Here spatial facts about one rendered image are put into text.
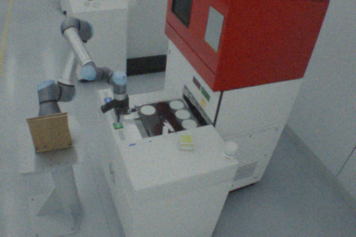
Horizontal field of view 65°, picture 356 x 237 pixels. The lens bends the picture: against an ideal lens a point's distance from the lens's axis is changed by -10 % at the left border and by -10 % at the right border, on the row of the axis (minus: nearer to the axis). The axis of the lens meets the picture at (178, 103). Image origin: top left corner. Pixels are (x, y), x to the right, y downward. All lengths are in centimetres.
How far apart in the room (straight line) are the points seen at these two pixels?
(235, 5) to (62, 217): 205
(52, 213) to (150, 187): 128
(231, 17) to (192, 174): 85
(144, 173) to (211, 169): 37
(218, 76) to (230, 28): 29
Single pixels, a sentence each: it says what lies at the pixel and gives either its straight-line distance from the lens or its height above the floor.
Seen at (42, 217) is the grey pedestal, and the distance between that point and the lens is 271.
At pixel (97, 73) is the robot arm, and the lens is 168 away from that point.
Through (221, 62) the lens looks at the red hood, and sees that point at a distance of 173.
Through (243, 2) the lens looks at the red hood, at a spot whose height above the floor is 178.
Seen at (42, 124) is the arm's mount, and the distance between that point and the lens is 188.
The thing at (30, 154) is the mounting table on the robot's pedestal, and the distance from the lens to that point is 203.
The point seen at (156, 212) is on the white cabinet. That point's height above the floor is 70.
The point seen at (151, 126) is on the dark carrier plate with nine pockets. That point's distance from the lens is 201.
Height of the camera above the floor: 225
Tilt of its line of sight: 38 degrees down
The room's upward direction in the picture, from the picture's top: 8 degrees clockwise
